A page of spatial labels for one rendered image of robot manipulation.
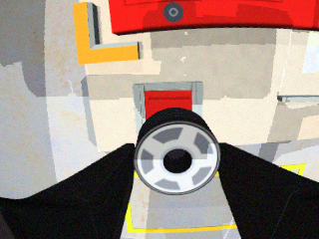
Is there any yellow rectangular outline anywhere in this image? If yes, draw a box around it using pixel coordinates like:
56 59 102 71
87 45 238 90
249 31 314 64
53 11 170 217
127 163 306 232

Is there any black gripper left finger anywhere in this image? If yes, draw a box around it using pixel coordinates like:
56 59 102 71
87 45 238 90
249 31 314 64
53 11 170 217
0 143 135 239

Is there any red rectangular panel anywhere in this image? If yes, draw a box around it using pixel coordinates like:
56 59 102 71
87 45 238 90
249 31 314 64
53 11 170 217
109 0 319 36

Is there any black tyre with grey rim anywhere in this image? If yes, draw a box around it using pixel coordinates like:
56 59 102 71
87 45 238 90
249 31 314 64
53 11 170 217
133 108 222 195

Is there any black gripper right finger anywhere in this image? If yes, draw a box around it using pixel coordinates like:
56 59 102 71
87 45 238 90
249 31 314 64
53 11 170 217
218 142 319 239

